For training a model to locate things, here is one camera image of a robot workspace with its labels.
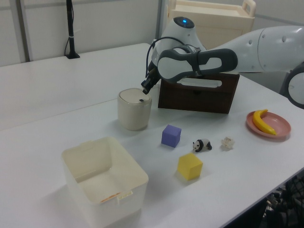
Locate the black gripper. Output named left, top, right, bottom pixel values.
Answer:
left=141, top=61, right=160, bottom=94

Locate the beige push-lid trash can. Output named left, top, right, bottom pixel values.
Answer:
left=117, top=88, right=152, bottom=131

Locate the dark brown wooden box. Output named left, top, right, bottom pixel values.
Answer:
left=158, top=71, right=240, bottom=114

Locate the purple foam cube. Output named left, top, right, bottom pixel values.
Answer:
left=161, top=124, right=182, bottom=148

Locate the small panda figurine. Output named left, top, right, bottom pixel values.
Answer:
left=192, top=138, right=213, bottom=153

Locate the yellow foam cube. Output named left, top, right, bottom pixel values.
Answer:
left=177, top=152, right=203, bottom=181

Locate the cream plastic storage cabinet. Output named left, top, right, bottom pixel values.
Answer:
left=166, top=0, right=257, bottom=49

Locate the black pole with clamp base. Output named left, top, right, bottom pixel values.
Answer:
left=64, top=0, right=81, bottom=59

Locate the crumpled white paper ball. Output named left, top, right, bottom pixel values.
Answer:
left=220, top=136, right=235, bottom=151

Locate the translucent white plastic bin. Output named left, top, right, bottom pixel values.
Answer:
left=61, top=136, right=150, bottom=226

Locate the yellow toy banana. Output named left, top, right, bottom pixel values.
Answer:
left=252, top=109, right=277, bottom=136

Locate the pink plate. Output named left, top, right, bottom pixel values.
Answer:
left=246, top=111, right=292, bottom=142

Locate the black mesh chair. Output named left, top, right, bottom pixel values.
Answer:
left=260, top=167, right=304, bottom=228

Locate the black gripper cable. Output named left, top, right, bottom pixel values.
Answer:
left=144, top=35, right=188, bottom=80

